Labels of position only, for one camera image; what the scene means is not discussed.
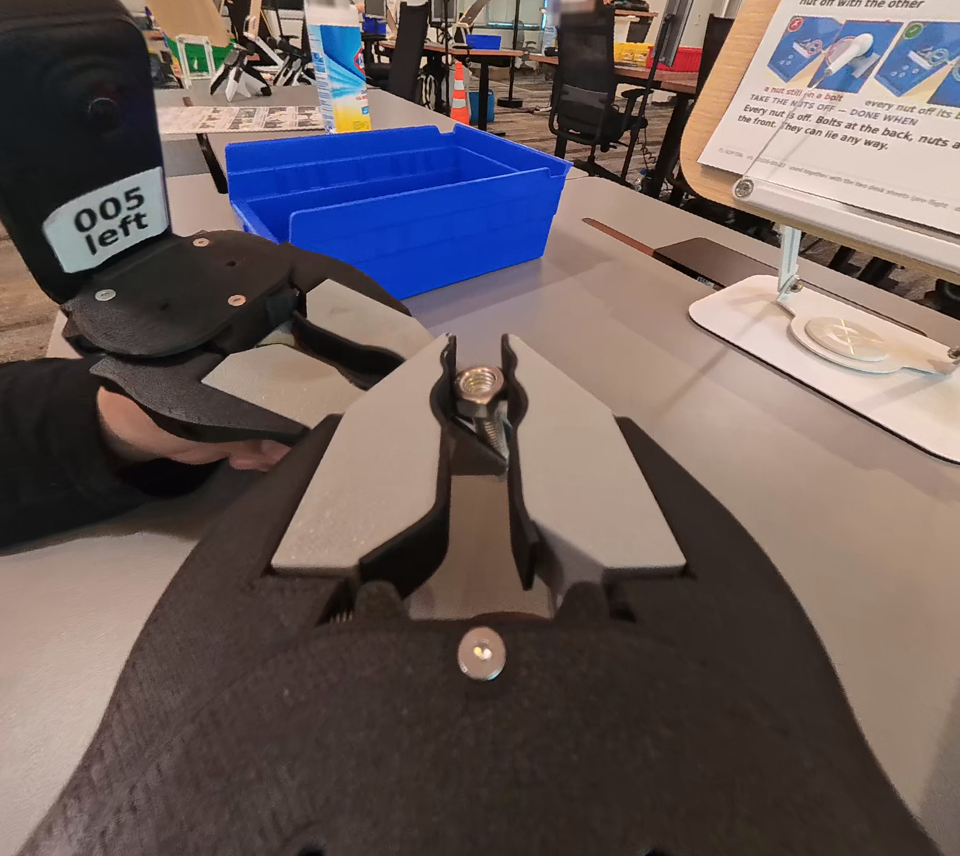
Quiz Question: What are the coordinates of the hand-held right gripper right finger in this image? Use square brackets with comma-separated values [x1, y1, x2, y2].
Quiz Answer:
[502, 333, 689, 590]

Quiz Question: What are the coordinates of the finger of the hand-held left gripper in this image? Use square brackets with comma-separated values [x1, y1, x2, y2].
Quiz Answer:
[201, 344, 366, 431]
[291, 278, 438, 392]

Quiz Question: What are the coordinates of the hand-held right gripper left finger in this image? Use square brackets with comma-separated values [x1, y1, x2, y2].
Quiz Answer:
[268, 333, 459, 600]

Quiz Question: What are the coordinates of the blue plastic bin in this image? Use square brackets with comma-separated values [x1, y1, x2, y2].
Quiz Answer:
[225, 123, 573, 302]

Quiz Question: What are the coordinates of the silver hex nut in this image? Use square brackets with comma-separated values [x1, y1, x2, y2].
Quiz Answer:
[452, 364, 504, 422]

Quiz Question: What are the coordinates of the person's left forearm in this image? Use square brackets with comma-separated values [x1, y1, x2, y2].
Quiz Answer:
[0, 357, 226, 551]

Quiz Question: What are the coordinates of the person's left hand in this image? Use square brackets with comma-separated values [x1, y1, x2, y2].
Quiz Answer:
[97, 393, 294, 471]

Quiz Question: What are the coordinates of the black white hand tool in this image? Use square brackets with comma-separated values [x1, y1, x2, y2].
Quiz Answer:
[208, 46, 273, 103]

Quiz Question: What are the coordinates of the printed desk sheet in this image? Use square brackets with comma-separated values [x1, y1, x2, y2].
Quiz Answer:
[156, 104, 329, 138]

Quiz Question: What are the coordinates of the disinfectant wipes canister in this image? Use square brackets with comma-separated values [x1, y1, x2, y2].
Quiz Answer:
[306, 8, 372, 134]

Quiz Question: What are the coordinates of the dark brown desk flap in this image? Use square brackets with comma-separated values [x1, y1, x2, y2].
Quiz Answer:
[656, 237, 774, 290]

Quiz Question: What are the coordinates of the black high-back chair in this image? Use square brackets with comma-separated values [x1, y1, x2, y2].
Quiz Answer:
[390, 1, 429, 103]

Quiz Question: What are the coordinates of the black office chair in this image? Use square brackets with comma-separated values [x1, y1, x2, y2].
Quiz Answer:
[547, 8, 657, 185]

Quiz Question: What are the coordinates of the printed instruction sheet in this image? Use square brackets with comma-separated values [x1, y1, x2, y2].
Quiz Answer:
[697, 0, 960, 227]

